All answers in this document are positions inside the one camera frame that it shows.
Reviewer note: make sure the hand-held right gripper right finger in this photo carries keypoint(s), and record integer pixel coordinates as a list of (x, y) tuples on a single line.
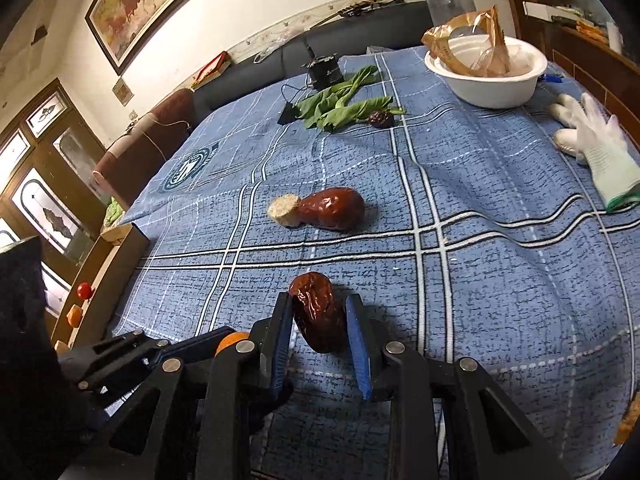
[(357, 350)]

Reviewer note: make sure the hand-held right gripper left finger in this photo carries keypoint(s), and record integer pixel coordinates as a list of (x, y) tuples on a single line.
[(282, 350)]

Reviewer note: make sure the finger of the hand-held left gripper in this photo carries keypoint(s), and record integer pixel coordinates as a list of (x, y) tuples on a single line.
[(200, 342)]

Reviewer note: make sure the orange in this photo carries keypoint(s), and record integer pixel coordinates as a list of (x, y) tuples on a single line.
[(74, 315), (231, 340)]

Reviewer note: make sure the large red date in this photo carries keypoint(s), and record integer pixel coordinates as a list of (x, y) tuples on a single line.
[(335, 208), (317, 315)]

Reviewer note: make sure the red tomato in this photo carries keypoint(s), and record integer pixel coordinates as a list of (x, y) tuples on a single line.
[(84, 290)]

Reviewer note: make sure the cardboard box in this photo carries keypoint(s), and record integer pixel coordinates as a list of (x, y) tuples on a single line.
[(107, 280)]

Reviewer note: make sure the small corn cob piece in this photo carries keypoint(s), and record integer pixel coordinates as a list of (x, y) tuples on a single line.
[(285, 210)]

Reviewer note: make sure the blue plaid blanket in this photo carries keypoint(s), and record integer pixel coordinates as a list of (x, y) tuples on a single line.
[(475, 270)]

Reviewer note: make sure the green cloth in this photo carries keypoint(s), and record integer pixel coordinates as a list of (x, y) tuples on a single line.
[(114, 212)]

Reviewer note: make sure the wooden glass-door cabinet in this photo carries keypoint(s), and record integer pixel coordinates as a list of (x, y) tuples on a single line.
[(80, 160)]

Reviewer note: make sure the brown armchair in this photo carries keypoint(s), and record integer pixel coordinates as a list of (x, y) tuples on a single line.
[(145, 150)]

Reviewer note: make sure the dark wrinkled date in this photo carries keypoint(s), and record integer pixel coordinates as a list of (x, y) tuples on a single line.
[(380, 119)]

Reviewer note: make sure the small black adapter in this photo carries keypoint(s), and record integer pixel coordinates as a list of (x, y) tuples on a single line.
[(288, 114)]

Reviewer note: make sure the green leafy vegetable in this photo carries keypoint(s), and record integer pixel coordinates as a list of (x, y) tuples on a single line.
[(340, 112)]

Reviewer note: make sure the red flat box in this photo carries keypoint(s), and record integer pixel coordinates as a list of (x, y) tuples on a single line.
[(212, 67)]

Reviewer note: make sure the dark sofa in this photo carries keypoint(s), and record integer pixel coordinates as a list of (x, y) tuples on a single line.
[(265, 75)]

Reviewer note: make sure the black electronic device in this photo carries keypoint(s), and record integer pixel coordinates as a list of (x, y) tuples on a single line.
[(322, 72)]

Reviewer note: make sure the orange-brown object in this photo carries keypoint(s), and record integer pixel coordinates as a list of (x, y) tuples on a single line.
[(629, 422)]

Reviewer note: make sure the white bowl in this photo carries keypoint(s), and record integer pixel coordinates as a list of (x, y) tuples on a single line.
[(490, 90)]

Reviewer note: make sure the white work glove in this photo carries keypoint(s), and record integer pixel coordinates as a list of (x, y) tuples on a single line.
[(600, 145)]

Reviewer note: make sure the brown plastic bag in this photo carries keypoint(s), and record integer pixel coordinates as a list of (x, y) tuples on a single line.
[(450, 45)]

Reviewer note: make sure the small blue object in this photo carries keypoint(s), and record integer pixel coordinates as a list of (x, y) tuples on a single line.
[(550, 78)]

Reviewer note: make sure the clear plastic container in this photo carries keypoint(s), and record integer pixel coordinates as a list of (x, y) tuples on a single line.
[(445, 0)]

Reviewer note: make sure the wooden sideboard cabinet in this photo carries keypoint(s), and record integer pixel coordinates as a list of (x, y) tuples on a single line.
[(570, 45)]

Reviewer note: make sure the white flat box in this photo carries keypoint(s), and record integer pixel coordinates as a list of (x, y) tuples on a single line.
[(547, 10)]

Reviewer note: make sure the white cup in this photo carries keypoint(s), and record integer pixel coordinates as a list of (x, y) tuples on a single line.
[(615, 35)]

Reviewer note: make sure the small wall poster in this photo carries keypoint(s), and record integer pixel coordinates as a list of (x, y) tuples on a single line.
[(122, 91)]

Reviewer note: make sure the framed wall painting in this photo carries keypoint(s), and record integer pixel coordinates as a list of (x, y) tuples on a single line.
[(145, 5)]

